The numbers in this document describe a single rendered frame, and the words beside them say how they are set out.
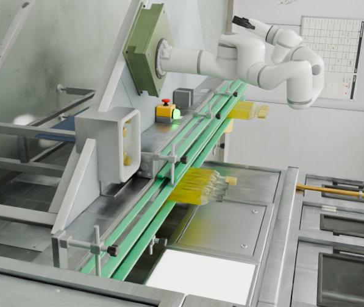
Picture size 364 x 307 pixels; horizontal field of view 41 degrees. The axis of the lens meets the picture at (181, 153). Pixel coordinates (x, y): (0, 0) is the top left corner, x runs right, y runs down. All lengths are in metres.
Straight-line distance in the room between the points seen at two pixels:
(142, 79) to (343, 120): 6.19
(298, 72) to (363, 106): 6.21
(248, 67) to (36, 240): 0.99
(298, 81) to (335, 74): 6.04
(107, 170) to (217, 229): 0.50
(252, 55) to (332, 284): 0.82
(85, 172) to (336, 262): 0.94
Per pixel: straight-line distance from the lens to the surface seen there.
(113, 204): 1.64
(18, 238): 1.93
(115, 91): 1.75
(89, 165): 1.61
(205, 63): 1.83
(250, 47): 1.72
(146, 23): 1.86
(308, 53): 1.79
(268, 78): 1.66
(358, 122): 7.89
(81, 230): 1.51
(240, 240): 1.83
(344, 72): 7.69
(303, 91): 1.67
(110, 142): 1.62
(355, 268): 1.87
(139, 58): 1.78
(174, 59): 1.86
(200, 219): 1.95
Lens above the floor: 1.43
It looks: 14 degrees down
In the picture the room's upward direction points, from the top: 97 degrees clockwise
